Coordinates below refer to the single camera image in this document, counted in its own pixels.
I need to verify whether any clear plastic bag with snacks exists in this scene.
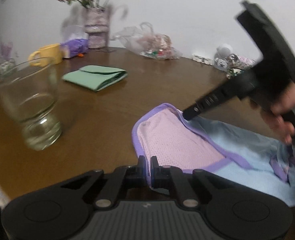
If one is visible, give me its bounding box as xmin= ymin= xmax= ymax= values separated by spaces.
xmin=110 ymin=22 xmax=182 ymax=60

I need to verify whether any knitted vase with flowers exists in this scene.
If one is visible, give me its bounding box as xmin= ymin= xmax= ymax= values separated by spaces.
xmin=57 ymin=0 xmax=110 ymax=49

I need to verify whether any white round lamp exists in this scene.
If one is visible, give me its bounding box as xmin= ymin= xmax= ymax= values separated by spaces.
xmin=214 ymin=43 xmax=233 ymax=72

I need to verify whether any yellow mug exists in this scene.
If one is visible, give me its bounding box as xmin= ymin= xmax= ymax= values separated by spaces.
xmin=28 ymin=43 xmax=62 ymax=67

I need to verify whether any person's right hand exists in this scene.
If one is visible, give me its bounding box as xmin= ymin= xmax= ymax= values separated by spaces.
xmin=260 ymin=83 xmax=295 ymax=145

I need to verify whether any purple plastic package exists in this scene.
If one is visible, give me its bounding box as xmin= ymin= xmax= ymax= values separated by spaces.
xmin=60 ymin=38 xmax=88 ymax=59

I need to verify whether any clear drinking glass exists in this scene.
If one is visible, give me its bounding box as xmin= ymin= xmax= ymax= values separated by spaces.
xmin=0 ymin=57 xmax=62 ymax=151

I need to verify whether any pink and blue garment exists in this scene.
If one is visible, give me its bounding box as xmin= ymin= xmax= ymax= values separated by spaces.
xmin=132 ymin=103 xmax=295 ymax=207

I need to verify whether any green folded cloth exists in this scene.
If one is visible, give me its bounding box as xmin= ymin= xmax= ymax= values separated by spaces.
xmin=62 ymin=65 xmax=128 ymax=92

